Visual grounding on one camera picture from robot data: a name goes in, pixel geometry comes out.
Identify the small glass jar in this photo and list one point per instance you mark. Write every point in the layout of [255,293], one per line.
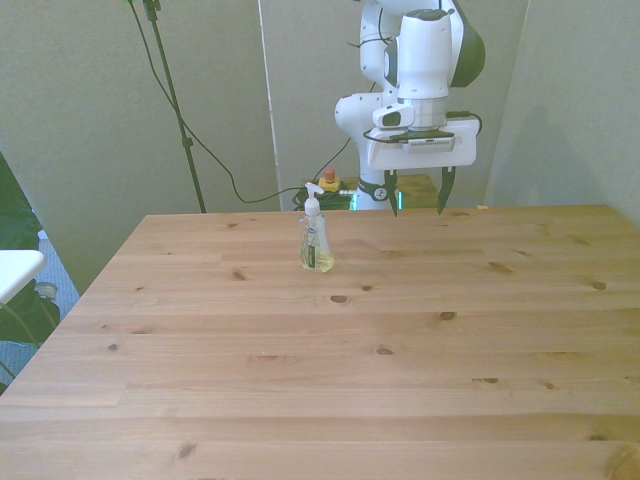
[46,290]

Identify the yellow emergency stop button box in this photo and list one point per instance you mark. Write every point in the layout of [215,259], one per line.
[330,182]

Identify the black camera tripod stand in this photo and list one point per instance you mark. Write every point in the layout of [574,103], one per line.
[172,95]

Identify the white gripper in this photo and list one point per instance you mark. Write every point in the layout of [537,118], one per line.
[465,145]

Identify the white side table top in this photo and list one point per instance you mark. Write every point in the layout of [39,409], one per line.
[17,272]

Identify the clear sanitizer pump bottle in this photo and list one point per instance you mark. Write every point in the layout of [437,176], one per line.
[315,245]

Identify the green leafy plant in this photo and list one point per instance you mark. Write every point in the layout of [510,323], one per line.
[17,220]

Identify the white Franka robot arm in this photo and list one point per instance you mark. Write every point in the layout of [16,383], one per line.
[420,60]

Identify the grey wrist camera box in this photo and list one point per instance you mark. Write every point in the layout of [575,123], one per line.
[430,144]

